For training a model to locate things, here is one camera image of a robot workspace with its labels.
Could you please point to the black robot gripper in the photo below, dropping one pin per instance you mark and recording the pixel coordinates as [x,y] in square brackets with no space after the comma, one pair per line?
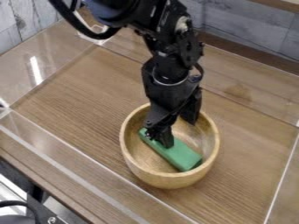
[171,100]

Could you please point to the green rectangular block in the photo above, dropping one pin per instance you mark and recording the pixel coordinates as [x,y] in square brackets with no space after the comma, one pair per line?
[180,156]

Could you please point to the wooden oval bowl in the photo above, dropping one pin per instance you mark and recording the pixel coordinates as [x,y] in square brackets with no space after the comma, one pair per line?
[169,168]

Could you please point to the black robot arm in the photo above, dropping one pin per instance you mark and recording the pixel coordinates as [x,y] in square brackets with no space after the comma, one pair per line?
[163,23]

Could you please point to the clear acrylic enclosure wall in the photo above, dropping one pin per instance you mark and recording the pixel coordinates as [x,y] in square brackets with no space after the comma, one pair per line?
[75,131]

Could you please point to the black metal bracket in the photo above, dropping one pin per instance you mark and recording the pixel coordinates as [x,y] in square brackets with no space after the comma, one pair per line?
[52,212]

